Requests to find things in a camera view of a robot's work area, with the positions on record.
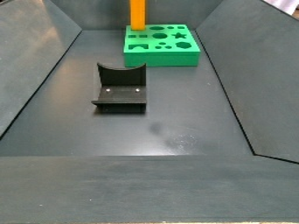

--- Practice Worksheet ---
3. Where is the yellow rectangular block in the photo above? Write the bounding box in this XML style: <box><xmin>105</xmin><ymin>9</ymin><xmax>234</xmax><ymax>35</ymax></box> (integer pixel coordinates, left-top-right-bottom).
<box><xmin>129</xmin><ymin>0</ymin><xmax>145</xmax><ymax>31</ymax></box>

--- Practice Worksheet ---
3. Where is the black L-shaped fixture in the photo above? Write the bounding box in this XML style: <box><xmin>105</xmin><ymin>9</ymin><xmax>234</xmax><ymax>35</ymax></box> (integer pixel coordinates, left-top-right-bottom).
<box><xmin>90</xmin><ymin>64</ymin><xmax>146</xmax><ymax>114</ymax></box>

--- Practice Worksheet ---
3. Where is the green foam shape board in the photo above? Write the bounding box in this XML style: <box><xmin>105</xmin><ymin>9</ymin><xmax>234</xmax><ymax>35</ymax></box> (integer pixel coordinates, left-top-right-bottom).
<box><xmin>124</xmin><ymin>24</ymin><xmax>201</xmax><ymax>67</ymax></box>

